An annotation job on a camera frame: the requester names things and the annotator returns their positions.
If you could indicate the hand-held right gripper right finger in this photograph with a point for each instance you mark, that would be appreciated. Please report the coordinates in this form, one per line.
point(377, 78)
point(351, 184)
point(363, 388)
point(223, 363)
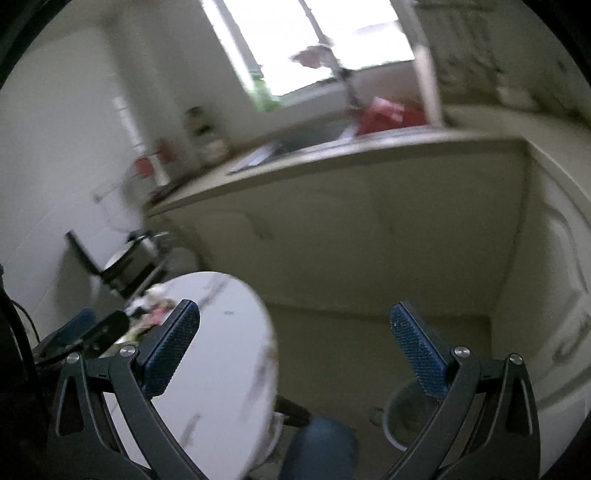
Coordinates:
point(418, 350)

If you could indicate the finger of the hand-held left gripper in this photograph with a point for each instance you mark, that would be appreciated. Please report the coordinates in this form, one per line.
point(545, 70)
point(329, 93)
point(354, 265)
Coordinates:
point(76, 325)
point(106, 330)

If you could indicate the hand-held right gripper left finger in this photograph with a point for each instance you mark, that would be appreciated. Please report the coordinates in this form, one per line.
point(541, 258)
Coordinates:
point(171, 346)

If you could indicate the pink plastic bag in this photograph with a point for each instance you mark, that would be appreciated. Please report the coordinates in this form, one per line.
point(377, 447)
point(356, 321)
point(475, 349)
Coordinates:
point(158, 316)

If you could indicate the white tissue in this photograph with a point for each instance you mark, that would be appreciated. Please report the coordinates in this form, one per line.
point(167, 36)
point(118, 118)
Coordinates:
point(152, 293)

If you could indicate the grey trash bin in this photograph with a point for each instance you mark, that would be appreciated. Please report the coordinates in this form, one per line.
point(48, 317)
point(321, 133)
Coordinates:
point(406, 415)

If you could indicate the round white marble table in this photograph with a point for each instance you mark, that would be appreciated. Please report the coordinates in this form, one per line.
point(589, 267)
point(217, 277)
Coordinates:
point(221, 369)

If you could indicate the grey storage rack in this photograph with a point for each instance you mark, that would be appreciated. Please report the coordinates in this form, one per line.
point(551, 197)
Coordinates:
point(152, 277)

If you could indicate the black table leg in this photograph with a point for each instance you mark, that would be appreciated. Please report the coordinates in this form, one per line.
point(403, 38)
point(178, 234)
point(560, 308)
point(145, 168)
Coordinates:
point(293, 410)

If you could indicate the person's right leg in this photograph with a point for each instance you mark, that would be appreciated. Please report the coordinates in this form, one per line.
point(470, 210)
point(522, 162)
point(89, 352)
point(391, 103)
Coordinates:
point(318, 450)

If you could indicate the glass jar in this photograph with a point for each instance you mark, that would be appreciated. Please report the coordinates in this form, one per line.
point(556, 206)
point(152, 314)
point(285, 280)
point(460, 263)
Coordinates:
point(213, 152)

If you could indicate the beige kitchen counter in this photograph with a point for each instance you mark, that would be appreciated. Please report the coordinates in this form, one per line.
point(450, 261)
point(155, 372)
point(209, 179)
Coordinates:
point(369, 147)

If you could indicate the dark bottle with yellow label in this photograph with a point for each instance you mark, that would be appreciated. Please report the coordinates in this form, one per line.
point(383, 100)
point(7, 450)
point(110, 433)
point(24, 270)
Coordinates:
point(197, 122)

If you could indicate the red basin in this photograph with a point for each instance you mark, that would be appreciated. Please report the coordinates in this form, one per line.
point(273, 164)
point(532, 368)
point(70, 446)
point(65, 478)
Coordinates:
point(392, 117)

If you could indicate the steel sink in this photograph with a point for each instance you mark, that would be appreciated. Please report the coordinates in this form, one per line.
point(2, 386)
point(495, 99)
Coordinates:
point(300, 138)

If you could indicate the white cutting board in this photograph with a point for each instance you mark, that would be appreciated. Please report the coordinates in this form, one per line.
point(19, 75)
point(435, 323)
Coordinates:
point(429, 87)

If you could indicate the green soap bottle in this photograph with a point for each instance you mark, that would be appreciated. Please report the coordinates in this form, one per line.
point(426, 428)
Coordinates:
point(265, 94)

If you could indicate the metal faucet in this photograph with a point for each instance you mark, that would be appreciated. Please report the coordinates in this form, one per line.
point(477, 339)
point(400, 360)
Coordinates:
point(344, 78)

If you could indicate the cloth on faucet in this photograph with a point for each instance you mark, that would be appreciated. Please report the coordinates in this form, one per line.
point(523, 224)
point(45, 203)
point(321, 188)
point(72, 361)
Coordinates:
point(311, 55)

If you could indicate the window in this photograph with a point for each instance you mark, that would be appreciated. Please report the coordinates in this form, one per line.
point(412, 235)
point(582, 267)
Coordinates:
point(286, 41)

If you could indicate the wall utensil rack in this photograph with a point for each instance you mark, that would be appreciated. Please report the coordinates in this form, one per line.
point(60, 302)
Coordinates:
point(475, 46)

